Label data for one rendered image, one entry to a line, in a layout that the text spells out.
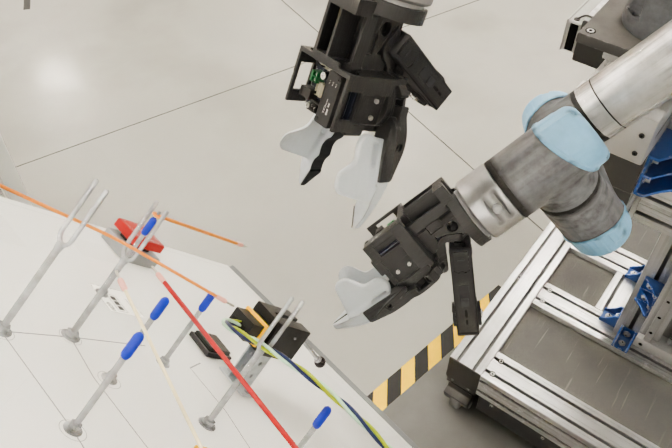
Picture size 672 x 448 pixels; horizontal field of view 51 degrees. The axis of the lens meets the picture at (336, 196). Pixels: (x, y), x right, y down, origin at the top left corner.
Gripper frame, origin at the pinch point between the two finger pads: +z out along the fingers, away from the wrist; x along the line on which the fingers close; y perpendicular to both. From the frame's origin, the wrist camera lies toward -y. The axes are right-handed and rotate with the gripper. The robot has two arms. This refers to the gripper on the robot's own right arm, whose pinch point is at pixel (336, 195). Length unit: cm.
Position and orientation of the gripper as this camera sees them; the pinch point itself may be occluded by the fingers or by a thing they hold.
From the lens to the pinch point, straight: 69.8
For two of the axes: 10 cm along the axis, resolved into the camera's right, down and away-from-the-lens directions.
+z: -3.1, 8.7, 3.9
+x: 6.1, 4.9, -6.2
